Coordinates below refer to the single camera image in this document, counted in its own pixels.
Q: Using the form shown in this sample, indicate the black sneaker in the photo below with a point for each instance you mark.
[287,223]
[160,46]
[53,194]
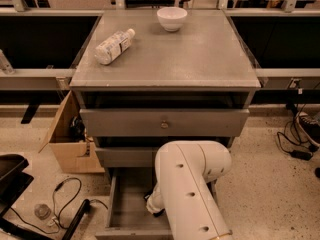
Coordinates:
[310,127]

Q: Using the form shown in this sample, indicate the white plastic bottle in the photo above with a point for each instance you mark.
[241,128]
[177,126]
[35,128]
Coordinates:
[111,48]

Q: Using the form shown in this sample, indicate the grey drawer cabinet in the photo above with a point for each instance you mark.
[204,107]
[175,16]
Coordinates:
[200,66]

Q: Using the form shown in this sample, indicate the grey middle drawer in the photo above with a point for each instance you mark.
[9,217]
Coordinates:
[126,157]

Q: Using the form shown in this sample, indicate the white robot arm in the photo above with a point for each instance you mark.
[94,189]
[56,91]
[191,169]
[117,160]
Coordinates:
[183,170]

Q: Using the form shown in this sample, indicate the brown cardboard box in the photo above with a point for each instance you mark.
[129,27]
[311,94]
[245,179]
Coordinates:
[73,156]

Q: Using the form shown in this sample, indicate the clear plastic cup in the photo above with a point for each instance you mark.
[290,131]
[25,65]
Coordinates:
[42,211]

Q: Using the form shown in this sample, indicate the grey open bottom drawer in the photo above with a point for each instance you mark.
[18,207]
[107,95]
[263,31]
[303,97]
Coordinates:
[128,217]

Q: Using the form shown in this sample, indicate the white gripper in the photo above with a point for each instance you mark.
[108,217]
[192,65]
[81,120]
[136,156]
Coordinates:
[154,203]

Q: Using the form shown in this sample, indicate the grey top drawer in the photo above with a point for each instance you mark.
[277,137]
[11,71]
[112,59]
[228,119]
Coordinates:
[164,122]

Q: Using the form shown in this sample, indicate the black chair base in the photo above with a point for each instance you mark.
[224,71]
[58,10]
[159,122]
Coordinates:
[13,182]

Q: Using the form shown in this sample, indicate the white ceramic bowl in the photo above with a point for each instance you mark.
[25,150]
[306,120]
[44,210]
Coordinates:
[171,18]

